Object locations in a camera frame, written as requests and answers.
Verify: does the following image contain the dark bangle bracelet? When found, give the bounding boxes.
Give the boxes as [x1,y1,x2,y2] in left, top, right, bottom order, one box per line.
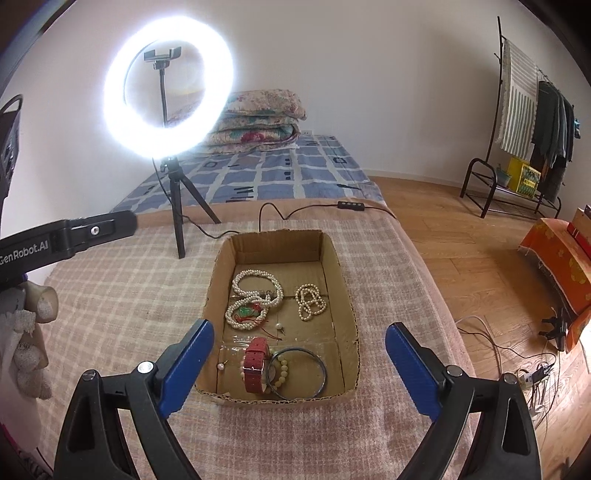
[267,348,329,400]

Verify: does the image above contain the dark hanging clothes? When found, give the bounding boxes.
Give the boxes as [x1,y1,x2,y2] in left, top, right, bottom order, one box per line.
[530,81,575,202]

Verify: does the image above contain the gold watch red strap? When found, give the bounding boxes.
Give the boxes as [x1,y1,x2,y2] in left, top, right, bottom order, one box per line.
[241,336,274,396]

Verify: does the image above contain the orange patterned cloth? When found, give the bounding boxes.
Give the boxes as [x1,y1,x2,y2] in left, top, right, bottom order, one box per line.
[519,218,590,352]

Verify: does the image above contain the cardboard box tray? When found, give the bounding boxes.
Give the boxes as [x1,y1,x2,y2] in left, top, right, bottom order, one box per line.
[195,230,361,405]

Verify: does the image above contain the striped hanging cloth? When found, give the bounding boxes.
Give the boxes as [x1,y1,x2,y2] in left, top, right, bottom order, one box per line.
[497,38,539,161]

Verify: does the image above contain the small pearl bead strand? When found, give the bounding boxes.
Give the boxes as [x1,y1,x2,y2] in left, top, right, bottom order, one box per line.
[295,283,328,322]

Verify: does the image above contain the yellow bead bracelet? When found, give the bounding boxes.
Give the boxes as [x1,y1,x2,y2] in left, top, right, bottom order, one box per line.
[266,357,291,388]

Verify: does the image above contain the phone holder clamp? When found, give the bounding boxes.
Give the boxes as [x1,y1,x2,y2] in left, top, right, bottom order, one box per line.
[143,46,182,71]

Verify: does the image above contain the floor cables bundle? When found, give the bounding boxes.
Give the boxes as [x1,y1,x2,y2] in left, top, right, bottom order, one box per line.
[454,303,574,444]

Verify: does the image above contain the white ring light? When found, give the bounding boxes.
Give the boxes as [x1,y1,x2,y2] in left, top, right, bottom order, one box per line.
[102,15,235,160]

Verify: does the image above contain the folded floral quilt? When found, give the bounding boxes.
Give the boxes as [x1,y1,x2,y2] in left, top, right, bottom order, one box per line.
[193,89,307,154]

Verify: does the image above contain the yellow green box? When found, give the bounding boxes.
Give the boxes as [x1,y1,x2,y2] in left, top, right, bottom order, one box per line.
[506,157,541,198]

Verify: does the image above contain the blue patterned bed sheet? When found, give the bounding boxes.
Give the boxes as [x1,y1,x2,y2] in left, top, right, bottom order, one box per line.
[110,133,387,214]

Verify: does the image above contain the black tripod stand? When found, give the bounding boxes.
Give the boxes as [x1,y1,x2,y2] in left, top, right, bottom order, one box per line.
[160,158,221,259]

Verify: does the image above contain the black clothes rack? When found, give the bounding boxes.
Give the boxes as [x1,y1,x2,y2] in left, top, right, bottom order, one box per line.
[460,22,580,219]

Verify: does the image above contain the twisted white pearl necklace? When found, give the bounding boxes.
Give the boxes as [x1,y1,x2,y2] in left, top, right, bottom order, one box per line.
[224,269,284,330]

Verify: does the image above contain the white gloved left hand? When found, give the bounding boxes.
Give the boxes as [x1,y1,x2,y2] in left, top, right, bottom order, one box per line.
[1,281,59,400]

